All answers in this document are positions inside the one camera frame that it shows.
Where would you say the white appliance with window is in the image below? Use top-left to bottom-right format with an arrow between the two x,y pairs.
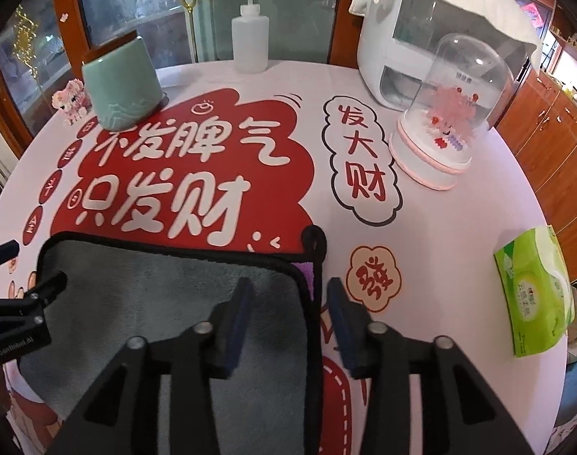
357,0 -> 531,111

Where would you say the wooden cabinet row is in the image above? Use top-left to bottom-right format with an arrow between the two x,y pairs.
497,71 -> 577,281

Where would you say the teal ceramic canister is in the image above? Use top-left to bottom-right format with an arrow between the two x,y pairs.
82,31 -> 164,132

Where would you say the pink block figurine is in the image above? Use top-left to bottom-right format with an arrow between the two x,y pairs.
51,78 -> 91,126

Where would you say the blue denim garment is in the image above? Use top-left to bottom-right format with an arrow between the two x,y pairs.
554,361 -> 577,427

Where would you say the white squeeze wash bottle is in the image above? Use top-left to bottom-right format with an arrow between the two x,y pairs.
232,0 -> 270,74

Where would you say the pink printed tablecloth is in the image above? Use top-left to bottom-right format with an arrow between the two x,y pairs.
0,62 -> 567,453

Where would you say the glass dome pink ornament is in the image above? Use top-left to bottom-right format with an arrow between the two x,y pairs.
388,34 -> 513,191

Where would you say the green tissue pack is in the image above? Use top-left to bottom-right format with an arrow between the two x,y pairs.
494,225 -> 575,358

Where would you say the glass door gold ornament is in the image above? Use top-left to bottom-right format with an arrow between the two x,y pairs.
0,0 -> 336,137

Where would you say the purple and grey towel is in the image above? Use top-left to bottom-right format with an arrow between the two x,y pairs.
18,226 -> 326,454

